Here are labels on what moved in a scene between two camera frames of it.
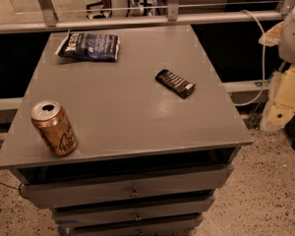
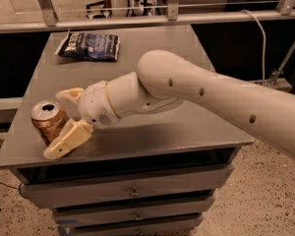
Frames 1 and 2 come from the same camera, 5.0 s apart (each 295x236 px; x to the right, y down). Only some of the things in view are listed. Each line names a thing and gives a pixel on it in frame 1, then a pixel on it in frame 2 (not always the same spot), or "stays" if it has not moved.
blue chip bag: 99,47 stays
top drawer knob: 135,194 stays
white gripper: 293,36 → 94,104
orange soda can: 54,127 stays
